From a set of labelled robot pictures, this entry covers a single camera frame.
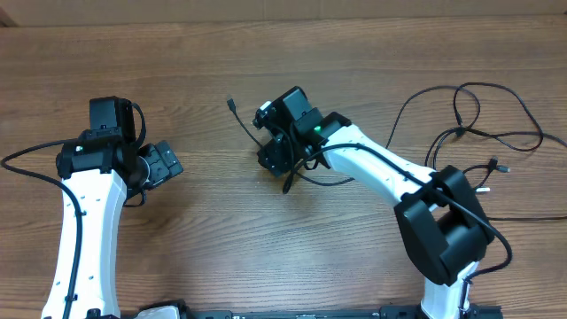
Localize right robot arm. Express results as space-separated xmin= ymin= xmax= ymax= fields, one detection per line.
xmin=252 ymin=87 xmax=502 ymax=318

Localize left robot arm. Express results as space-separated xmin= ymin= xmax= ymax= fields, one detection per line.
xmin=42 ymin=97 xmax=183 ymax=318

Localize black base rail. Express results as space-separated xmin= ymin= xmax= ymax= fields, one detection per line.
xmin=187 ymin=306 xmax=425 ymax=319

